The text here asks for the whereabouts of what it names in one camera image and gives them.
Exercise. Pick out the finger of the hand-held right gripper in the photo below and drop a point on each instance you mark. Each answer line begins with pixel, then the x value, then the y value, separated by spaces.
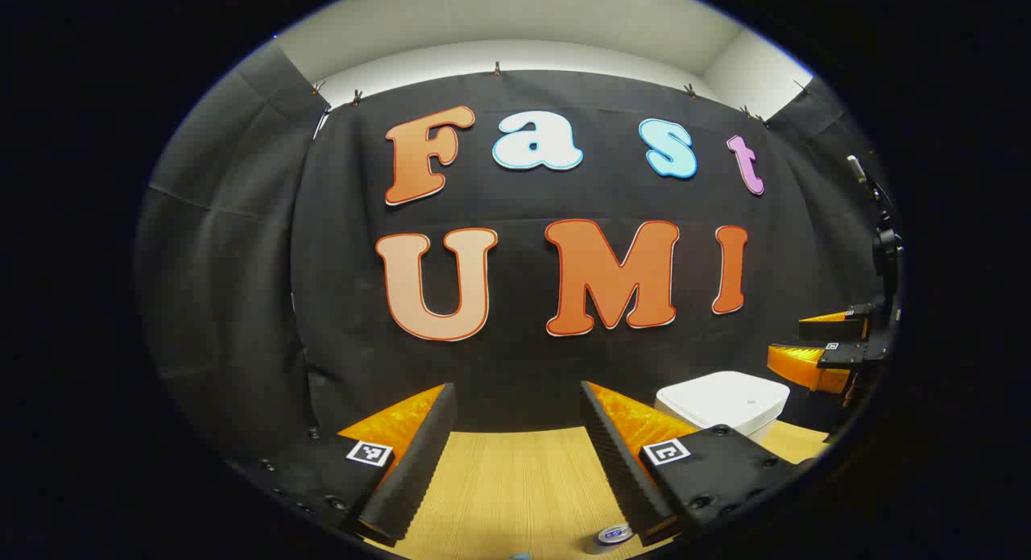
pixel 830 328
pixel 805 367

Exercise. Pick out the wooden desktop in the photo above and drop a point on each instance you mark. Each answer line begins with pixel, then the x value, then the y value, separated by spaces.
pixel 515 487

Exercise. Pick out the white desktop garbage bin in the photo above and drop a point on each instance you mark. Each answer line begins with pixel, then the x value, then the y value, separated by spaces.
pixel 725 399

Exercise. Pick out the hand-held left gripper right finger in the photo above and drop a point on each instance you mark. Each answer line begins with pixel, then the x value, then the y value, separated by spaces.
pixel 616 463

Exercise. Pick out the blue pop can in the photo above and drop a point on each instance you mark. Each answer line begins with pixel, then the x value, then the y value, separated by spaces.
pixel 614 535

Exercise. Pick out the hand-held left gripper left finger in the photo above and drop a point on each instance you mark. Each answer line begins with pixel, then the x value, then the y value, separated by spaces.
pixel 419 471

